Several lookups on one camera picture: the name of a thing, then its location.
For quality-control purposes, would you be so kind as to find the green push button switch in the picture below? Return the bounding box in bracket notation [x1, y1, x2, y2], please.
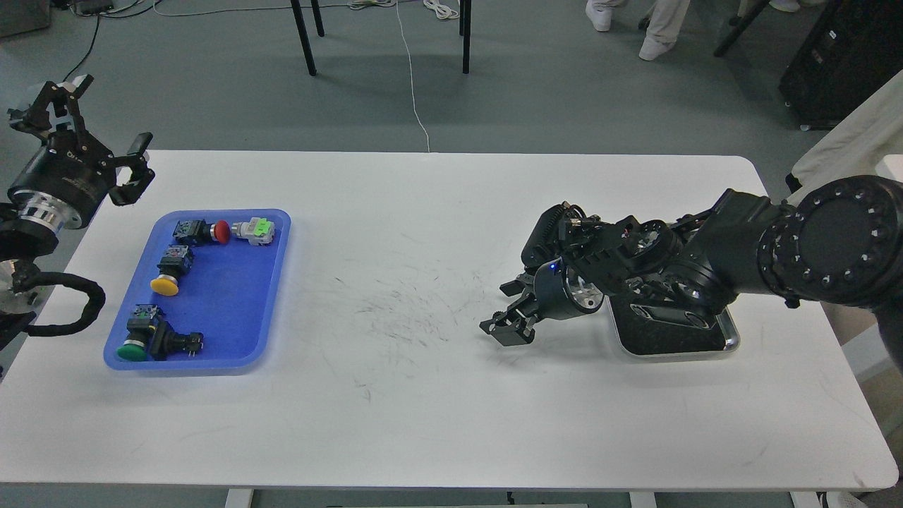
[116, 303, 204, 361]

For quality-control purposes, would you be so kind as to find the black chair leg right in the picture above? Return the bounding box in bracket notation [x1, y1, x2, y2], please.
[458, 0, 472, 75]

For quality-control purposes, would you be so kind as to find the white floor cable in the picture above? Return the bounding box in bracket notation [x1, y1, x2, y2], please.
[349, 0, 459, 153]

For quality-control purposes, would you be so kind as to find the blue plastic tray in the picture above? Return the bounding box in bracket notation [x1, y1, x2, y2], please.
[103, 208, 291, 375]

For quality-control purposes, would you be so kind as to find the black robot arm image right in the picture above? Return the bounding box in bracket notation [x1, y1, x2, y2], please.
[480, 176, 902, 367]

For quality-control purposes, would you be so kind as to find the green white switch module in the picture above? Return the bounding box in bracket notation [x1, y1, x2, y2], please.
[230, 217, 275, 246]

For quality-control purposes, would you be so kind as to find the yellow push button switch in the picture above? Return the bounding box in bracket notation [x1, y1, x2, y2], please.
[150, 245, 194, 296]

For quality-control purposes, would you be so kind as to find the silver metal tray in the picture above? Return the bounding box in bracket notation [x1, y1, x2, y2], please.
[607, 297, 741, 361]

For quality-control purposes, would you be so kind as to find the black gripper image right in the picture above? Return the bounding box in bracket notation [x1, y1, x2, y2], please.
[478, 261, 606, 346]

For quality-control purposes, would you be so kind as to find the beige cloth cover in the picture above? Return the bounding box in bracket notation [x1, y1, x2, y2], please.
[786, 72, 902, 205]

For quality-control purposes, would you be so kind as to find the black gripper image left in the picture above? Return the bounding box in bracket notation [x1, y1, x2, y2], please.
[7, 74, 155, 229]

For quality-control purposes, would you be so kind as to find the red push button switch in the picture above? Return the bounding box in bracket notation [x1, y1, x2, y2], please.
[172, 219, 231, 246]

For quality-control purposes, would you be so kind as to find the black chair leg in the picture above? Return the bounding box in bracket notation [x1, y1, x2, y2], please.
[458, 0, 472, 75]
[289, 0, 325, 76]

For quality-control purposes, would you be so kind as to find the black floor cable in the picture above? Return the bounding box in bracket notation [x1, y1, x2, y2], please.
[49, 0, 163, 82]

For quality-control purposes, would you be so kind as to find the person white shoe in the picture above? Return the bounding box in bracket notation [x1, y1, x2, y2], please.
[585, 1, 614, 32]

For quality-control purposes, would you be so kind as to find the black equipment case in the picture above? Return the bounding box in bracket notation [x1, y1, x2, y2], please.
[778, 1, 902, 131]

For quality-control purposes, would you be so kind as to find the black chair leg left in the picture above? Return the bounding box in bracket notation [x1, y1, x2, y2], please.
[289, 0, 325, 76]

